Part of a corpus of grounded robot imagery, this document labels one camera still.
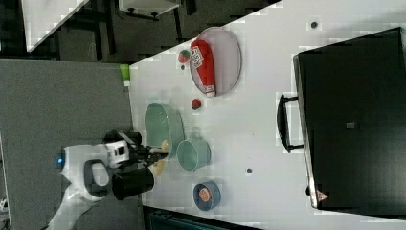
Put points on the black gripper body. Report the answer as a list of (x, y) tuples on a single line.
[(139, 154)]

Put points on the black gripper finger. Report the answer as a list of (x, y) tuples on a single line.
[(153, 150), (153, 158)]

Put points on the yellow plush banana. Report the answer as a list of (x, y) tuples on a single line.
[(158, 166)]

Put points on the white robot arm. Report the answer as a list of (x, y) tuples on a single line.
[(120, 168)]

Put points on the green oval bowl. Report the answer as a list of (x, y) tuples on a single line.
[(164, 122)]

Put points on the black cylinder lower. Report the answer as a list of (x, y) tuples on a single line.
[(132, 183)]

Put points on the dark blue crate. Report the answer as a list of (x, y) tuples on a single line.
[(166, 221)]

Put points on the blue bowl with sticker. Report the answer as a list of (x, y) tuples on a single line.
[(206, 195)]

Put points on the small red plush strawberry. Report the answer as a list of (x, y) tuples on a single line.
[(196, 104)]

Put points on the green white tag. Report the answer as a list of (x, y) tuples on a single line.
[(125, 71)]

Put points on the red green plush tomato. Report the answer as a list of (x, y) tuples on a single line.
[(184, 56)]

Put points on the red plush ketchup bottle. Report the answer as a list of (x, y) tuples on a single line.
[(203, 61)]

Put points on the grey round plate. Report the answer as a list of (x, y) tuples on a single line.
[(227, 60)]

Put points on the white cabinet with wheels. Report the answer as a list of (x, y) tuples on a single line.
[(148, 9)]

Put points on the black oven box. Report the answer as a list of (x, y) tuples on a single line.
[(352, 104)]

